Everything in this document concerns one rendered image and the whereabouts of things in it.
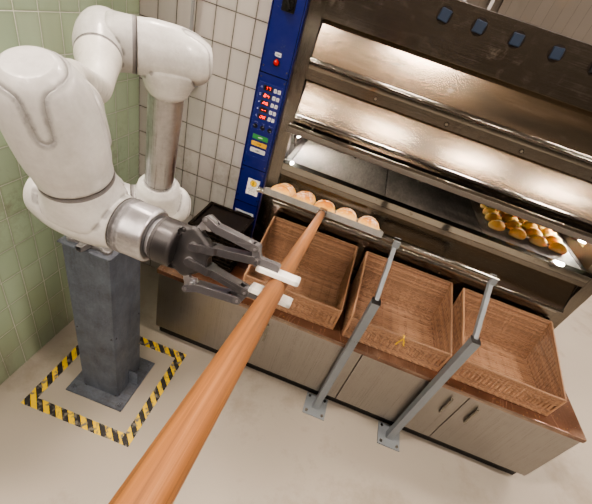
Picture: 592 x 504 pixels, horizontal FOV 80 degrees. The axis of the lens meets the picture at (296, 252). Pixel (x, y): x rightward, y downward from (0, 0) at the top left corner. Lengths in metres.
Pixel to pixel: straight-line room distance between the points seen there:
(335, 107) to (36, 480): 2.20
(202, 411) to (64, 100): 0.37
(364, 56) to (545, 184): 1.07
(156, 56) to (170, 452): 0.93
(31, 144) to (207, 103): 1.68
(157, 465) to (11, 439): 2.04
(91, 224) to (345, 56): 1.51
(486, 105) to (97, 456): 2.44
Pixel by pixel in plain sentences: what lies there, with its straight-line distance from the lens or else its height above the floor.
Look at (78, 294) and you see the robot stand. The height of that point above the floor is 0.73.
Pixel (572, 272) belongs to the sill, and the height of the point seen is 1.17.
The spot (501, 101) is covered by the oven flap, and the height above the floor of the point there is 1.82.
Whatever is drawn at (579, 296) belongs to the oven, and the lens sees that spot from 2.54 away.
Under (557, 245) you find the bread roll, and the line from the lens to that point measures 2.52.
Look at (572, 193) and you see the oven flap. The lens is 2.19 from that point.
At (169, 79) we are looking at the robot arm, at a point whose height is 1.70.
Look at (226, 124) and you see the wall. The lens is 2.12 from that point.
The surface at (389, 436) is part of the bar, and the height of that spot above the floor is 0.03.
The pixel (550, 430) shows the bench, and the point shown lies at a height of 0.54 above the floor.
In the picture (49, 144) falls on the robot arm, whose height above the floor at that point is 1.76.
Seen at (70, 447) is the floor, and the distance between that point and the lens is 2.19.
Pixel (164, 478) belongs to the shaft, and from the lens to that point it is 0.24.
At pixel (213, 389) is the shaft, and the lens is 0.30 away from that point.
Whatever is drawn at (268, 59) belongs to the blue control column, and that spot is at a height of 1.66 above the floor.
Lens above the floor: 1.97
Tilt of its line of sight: 36 degrees down
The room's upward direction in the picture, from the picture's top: 19 degrees clockwise
